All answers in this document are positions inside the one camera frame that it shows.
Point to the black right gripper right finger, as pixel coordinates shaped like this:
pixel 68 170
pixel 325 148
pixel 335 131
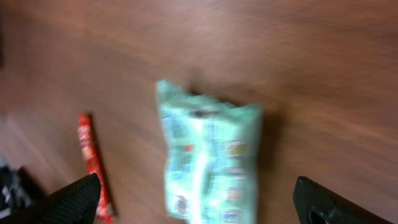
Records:
pixel 316 204

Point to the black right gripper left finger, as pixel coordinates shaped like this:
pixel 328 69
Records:
pixel 74 204

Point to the red snack wrapper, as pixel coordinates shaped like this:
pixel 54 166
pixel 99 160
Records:
pixel 92 157

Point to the pale teal snack packet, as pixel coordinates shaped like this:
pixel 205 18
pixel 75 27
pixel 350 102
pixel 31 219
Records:
pixel 211 165

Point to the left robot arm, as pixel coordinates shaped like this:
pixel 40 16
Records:
pixel 18 190

